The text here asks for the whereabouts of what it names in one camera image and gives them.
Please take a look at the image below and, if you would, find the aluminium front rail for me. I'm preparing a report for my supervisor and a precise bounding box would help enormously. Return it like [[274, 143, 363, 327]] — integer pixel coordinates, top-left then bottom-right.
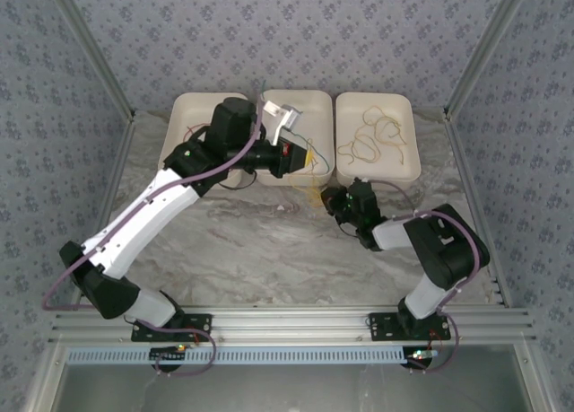
[[48, 307, 537, 342]]

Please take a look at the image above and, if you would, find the small circuit board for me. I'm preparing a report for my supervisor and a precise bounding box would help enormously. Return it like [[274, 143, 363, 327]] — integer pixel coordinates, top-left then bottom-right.
[[405, 347, 441, 369]]

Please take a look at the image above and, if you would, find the aluminium frame leg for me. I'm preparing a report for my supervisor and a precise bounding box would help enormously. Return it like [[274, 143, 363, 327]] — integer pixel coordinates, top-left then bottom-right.
[[20, 343, 69, 412], [514, 343, 557, 412]]

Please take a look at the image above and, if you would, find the aluminium corner post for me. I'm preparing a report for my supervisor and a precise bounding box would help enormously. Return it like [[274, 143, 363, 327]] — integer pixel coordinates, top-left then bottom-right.
[[442, 0, 538, 122], [44, 0, 137, 122]]

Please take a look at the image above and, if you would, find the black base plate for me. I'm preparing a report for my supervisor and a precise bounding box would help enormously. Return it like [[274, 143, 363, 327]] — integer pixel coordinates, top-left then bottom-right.
[[131, 312, 213, 344], [368, 311, 452, 342]]

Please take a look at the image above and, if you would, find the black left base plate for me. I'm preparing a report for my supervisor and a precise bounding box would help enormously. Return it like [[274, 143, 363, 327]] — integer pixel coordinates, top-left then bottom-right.
[[131, 312, 213, 344]]

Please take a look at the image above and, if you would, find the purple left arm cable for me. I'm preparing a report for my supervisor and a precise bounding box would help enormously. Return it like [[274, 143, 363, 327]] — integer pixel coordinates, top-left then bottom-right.
[[41, 98, 265, 378]]

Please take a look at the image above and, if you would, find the white plastic tray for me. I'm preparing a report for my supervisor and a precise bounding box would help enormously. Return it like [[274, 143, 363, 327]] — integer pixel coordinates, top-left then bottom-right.
[[250, 89, 335, 188], [158, 91, 251, 189], [335, 91, 422, 191]]

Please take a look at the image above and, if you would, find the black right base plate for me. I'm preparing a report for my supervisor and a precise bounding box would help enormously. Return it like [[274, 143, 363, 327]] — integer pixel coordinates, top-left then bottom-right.
[[368, 311, 452, 342]]

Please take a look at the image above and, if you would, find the aluminium side rail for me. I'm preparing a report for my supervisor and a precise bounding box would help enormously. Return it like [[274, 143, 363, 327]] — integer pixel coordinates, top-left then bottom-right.
[[53, 113, 138, 317], [443, 113, 515, 309]]

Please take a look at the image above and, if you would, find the thin black left arm wire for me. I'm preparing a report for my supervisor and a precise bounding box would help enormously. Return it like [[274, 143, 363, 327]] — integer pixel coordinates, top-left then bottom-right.
[[219, 169, 259, 191]]

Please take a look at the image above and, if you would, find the grey slotted cable duct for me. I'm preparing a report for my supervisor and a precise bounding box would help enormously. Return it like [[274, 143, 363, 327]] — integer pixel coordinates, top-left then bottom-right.
[[65, 344, 418, 366]]

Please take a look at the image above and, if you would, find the grey metal panel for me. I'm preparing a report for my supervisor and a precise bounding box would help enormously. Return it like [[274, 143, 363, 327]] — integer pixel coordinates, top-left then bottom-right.
[[48, 362, 535, 412]]

